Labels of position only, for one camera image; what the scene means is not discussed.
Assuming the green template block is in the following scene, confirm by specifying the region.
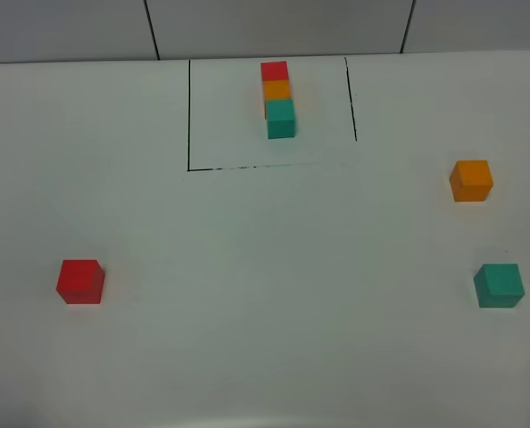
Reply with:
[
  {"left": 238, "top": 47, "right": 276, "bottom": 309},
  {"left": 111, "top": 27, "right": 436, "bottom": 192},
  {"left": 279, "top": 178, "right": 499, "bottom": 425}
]
[{"left": 265, "top": 99, "right": 296, "bottom": 139}]

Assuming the orange template block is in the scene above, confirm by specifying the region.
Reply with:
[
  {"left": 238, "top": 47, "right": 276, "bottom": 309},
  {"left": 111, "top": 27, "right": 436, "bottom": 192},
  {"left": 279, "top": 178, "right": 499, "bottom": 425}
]
[{"left": 262, "top": 79, "right": 293, "bottom": 102}]

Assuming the red template block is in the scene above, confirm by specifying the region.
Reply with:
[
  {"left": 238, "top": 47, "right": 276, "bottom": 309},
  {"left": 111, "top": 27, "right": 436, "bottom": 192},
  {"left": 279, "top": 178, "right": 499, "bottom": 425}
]
[{"left": 261, "top": 61, "right": 289, "bottom": 82}]

